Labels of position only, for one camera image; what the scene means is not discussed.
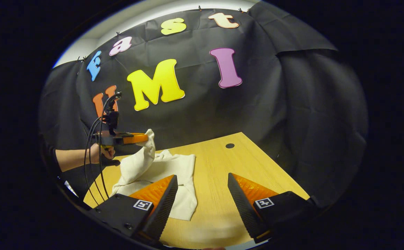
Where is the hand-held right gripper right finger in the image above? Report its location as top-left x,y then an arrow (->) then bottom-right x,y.
227,173 -> 322,244

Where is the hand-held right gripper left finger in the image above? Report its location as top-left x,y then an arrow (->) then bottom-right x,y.
90,175 -> 179,243

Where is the cream white sweatshirt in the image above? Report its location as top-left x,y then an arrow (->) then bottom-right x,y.
111,129 -> 198,221

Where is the white desk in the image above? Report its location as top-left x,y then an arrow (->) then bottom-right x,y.
64,180 -> 80,198

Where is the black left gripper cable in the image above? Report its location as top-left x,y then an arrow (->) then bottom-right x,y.
84,94 -> 119,206

